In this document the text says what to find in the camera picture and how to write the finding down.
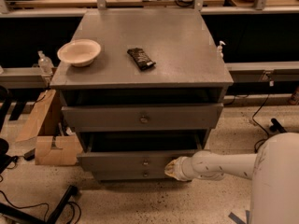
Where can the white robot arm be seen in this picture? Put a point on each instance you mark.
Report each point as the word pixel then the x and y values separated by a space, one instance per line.
pixel 273 170

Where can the grey bottom drawer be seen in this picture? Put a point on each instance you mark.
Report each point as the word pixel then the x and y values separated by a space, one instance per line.
pixel 129 175

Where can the orange bottle right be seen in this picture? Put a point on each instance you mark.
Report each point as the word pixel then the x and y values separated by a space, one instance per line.
pixel 294 99

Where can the yellowish foam gripper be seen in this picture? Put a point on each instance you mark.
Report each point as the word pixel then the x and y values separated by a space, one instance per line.
pixel 181 169

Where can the beige bowl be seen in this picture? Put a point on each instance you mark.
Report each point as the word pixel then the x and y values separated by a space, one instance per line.
pixel 79 53

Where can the grey drawer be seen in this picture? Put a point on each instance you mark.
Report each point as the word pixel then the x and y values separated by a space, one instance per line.
pixel 123 118
pixel 129 175
pixel 135 151

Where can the brown cardboard box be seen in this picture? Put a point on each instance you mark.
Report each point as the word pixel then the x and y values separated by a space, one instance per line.
pixel 42 126

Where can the black snack bar wrapper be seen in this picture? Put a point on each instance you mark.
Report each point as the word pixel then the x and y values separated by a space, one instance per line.
pixel 142 60

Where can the clear bottle left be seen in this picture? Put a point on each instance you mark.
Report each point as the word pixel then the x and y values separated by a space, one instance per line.
pixel 45 63

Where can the grey wooden drawer cabinet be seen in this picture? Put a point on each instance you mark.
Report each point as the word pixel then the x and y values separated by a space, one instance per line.
pixel 188 68

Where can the white pump bottle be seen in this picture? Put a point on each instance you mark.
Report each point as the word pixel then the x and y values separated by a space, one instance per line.
pixel 220 48

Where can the grey top drawer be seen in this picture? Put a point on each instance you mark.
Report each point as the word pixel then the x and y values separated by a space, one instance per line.
pixel 123 118

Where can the black stand leg right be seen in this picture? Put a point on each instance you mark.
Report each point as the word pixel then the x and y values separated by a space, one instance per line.
pixel 276 126

